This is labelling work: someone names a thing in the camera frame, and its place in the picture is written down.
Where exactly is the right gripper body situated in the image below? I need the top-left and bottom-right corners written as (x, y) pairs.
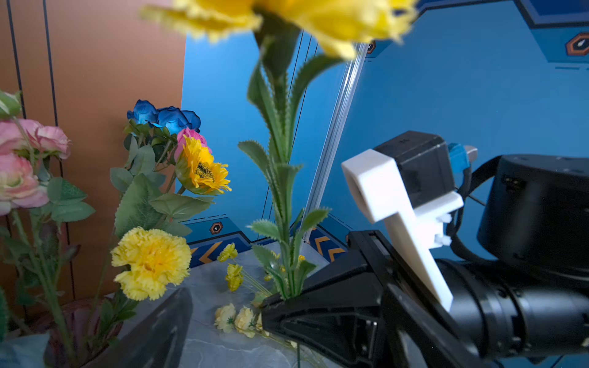
top-left (347, 231), bottom-right (588, 365)

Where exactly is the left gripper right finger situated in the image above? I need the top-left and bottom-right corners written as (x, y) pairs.
top-left (381, 284), bottom-right (483, 367)

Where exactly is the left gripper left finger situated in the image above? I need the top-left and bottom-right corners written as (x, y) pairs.
top-left (88, 288), bottom-right (193, 367)

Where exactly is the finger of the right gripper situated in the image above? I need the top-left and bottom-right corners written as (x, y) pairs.
top-left (262, 250), bottom-right (393, 367)

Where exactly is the yellow rose spray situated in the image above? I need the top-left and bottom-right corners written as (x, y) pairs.
top-left (214, 304), bottom-right (328, 367)

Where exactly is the background yellow poppy spray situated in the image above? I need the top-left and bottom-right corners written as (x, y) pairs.
top-left (217, 243), bottom-right (271, 297)

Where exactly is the background yellow carnation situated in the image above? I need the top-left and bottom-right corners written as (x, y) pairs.
top-left (141, 1), bottom-right (418, 300)

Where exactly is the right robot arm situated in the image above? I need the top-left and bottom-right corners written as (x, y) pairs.
top-left (262, 150), bottom-right (588, 367)

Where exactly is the dark ribbed vase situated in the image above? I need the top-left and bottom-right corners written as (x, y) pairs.
top-left (29, 297), bottom-right (124, 367)

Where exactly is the background bouquet in dark vase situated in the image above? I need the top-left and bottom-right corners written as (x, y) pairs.
top-left (1, 92), bottom-right (230, 367)

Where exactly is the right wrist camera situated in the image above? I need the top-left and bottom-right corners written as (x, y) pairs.
top-left (341, 131), bottom-right (464, 311)

